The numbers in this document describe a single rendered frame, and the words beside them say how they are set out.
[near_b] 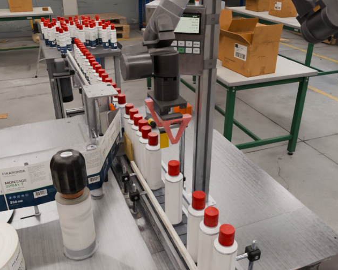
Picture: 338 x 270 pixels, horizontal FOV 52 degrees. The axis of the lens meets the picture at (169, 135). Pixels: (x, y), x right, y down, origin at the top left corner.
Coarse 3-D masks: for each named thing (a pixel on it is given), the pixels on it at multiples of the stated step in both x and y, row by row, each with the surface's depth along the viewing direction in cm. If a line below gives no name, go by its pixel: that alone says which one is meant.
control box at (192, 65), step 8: (152, 8) 91; (192, 8) 89; (200, 8) 89; (200, 40) 93; (184, 56) 96; (192, 56) 95; (200, 56) 94; (184, 64) 97; (192, 64) 96; (200, 64) 96; (184, 72) 98; (192, 72) 97; (200, 72) 96
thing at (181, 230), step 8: (128, 160) 134; (136, 176) 125; (152, 192) 116; (160, 192) 116; (160, 200) 112; (152, 208) 112; (184, 216) 105; (184, 224) 102; (168, 232) 99; (184, 232) 99; (184, 240) 97; (176, 248) 94; (184, 264) 90
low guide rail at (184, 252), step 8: (136, 168) 123; (144, 184) 114; (152, 200) 108; (160, 208) 103; (160, 216) 102; (168, 224) 97; (176, 232) 95; (176, 240) 92; (184, 248) 89; (184, 256) 88; (192, 264) 85
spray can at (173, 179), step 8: (176, 160) 96; (168, 168) 95; (176, 168) 94; (168, 176) 95; (176, 176) 95; (168, 184) 95; (176, 184) 95; (168, 192) 97; (176, 192) 96; (168, 200) 98; (176, 200) 98; (168, 208) 99; (176, 208) 99; (168, 216) 101; (176, 216) 100; (176, 224) 102
